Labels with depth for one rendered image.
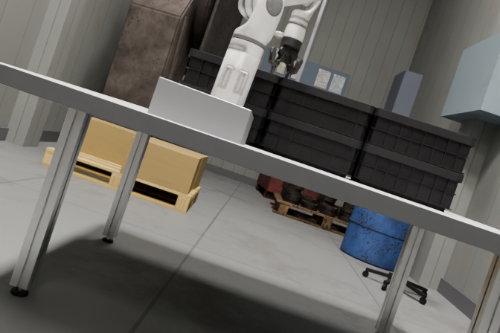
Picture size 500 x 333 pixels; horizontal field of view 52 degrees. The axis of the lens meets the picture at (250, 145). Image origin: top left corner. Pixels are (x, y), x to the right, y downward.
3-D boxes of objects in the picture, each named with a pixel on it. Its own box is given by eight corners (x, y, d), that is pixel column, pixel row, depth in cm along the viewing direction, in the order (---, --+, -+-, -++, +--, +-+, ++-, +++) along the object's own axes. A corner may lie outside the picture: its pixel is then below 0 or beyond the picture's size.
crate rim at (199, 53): (277, 83, 155) (280, 76, 155) (187, 54, 159) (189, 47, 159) (286, 99, 195) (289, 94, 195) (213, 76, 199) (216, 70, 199)
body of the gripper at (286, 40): (289, 33, 181) (280, 58, 181) (307, 42, 185) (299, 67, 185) (278, 33, 187) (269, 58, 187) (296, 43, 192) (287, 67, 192)
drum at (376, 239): (411, 279, 461) (444, 181, 460) (344, 256, 463) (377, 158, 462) (393, 263, 522) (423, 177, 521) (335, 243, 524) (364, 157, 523)
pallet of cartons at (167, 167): (196, 201, 490) (210, 157, 489) (188, 215, 405) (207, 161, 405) (72, 159, 485) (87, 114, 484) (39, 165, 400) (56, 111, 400)
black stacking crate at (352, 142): (351, 180, 151) (364, 142, 151) (256, 148, 155) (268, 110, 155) (344, 177, 191) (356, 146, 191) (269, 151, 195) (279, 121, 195)
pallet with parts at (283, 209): (377, 248, 598) (391, 208, 598) (270, 211, 603) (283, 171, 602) (363, 235, 690) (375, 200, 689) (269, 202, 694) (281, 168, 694)
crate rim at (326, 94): (373, 114, 151) (376, 106, 151) (277, 83, 155) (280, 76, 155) (363, 125, 190) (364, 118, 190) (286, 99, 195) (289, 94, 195)
